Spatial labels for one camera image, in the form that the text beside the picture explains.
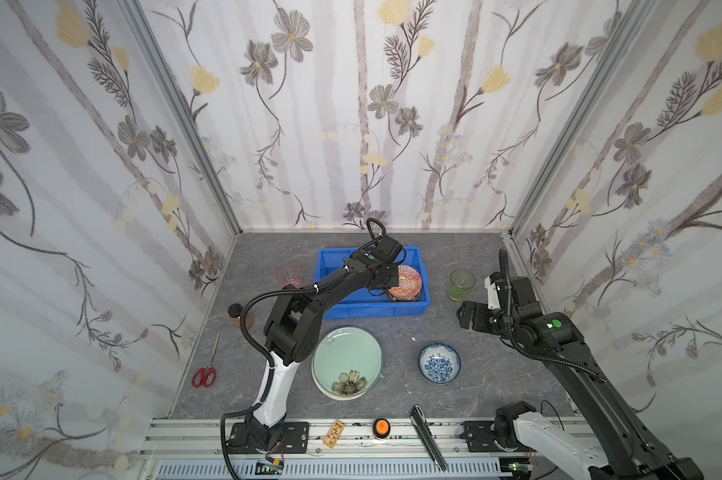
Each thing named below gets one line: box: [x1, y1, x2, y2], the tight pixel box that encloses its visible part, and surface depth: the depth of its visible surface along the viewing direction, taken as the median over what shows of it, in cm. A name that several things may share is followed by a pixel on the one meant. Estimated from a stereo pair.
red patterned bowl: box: [388, 264, 422, 301], surface depth 97 cm
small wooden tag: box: [322, 420, 346, 449], surface depth 75 cm
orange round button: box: [372, 418, 391, 439], surface depth 69 cm
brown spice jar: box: [227, 303, 254, 331], surface depth 88 cm
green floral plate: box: [311, 326, 383, 401], surface depth 84 cm
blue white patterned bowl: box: [418, 342, 461, 385], surface depth 85 cm
